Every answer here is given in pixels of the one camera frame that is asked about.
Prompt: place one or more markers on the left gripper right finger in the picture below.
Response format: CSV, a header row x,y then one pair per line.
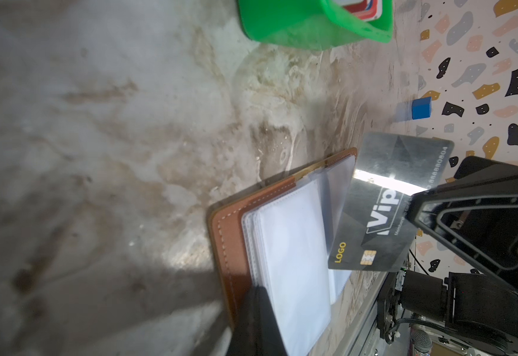
x,y
269,340

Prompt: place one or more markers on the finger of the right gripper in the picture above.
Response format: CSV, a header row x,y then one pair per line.
x,y
475,216

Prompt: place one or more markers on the green plastic card tray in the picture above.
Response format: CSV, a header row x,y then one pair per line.
x,y
312,25

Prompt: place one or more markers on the brown leather card holder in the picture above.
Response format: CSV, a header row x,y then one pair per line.
x,y
279,238

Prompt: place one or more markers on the small blue cube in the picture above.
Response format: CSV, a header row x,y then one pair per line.
x,y
422,108

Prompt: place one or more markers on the dark green VIP credit card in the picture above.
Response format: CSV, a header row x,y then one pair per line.
x,y
373,233

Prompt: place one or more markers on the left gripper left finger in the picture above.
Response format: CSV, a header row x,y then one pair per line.
x,y
244,340

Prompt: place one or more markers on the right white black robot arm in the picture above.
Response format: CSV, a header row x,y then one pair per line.
x,y
473,308

